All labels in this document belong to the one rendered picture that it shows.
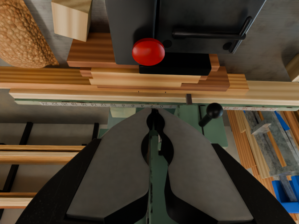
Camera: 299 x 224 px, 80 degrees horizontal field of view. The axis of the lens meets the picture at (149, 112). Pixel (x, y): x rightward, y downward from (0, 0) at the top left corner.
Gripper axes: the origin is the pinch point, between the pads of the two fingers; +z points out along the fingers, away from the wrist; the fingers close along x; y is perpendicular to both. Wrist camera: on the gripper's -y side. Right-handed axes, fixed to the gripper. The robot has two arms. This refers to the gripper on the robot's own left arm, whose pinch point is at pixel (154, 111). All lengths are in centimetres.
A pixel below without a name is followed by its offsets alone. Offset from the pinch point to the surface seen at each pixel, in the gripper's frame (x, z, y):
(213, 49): 6.2, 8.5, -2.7
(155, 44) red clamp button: 0.0, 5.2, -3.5
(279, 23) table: 19.1, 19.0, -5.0
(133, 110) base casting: -5, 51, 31
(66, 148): -86, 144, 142
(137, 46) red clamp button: -1.5, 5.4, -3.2
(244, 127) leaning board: 99, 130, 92
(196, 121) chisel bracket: 7.3, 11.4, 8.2
